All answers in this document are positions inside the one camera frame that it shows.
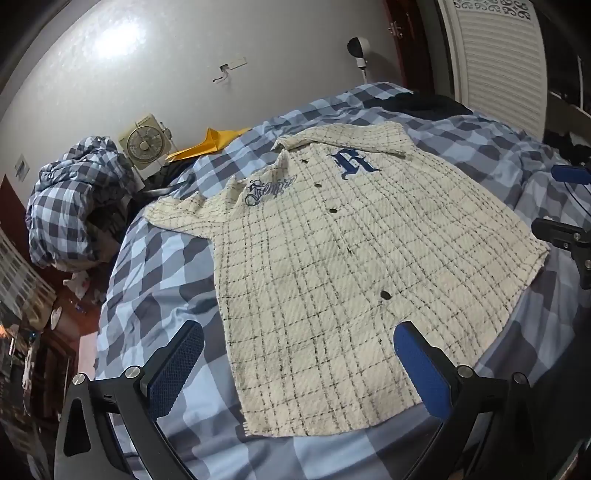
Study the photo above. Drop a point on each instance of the blue grey checkered bed blanket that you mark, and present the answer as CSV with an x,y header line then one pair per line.
x,y
161,286

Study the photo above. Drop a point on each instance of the black cloth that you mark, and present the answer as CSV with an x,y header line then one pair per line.
x,y
425,105

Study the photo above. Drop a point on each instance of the white wall bracket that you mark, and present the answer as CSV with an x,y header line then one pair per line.
x,y
229,68

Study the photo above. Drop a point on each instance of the dark wooden dresser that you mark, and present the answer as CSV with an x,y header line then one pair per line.
x,y
41,369

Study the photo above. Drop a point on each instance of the beige box fan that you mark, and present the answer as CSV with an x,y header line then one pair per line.
x,y
143,143

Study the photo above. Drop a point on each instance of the cream plaid shirt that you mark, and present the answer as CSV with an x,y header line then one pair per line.
x,y
346,277

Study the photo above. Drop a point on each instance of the red wooden door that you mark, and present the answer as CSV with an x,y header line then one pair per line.
x,y
404,50

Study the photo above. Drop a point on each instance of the crumpled checkered duvet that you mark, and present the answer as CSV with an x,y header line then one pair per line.
x,y
69,194

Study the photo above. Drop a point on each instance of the white louvered panel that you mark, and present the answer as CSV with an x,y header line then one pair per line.
x,y
503,60

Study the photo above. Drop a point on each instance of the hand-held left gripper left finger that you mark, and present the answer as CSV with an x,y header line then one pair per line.
x,y
175,369

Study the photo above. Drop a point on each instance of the white wall socket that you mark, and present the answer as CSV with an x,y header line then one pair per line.
x,y
21,167

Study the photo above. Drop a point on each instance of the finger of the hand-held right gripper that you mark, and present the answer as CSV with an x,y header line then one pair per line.
x,y
554,230
572,174

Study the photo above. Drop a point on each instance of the white slatted rail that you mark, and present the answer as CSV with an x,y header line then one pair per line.
x,y
23,277

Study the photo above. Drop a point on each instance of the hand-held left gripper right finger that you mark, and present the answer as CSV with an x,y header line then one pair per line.
x,y
420,369

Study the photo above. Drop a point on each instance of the white wall camera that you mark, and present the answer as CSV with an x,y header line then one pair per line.
x,y
360,50

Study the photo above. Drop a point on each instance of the yellow cloth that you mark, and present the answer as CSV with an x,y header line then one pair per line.
x,y
207,143

